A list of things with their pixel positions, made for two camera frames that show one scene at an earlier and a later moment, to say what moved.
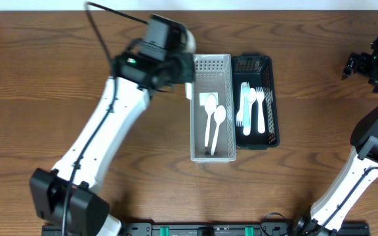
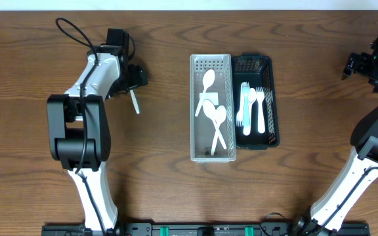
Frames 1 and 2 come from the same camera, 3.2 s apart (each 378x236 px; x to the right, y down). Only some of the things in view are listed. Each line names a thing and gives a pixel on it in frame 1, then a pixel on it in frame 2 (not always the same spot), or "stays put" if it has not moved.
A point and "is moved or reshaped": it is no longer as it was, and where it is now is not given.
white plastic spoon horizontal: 219,115 stays put
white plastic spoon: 210,105 is moved or reshaped
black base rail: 215,229 stays put
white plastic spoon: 188,88 to 208,79
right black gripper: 365,67 stays put
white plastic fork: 260,97 stays put
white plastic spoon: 252,96 stays put
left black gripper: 182,67 to 136,77
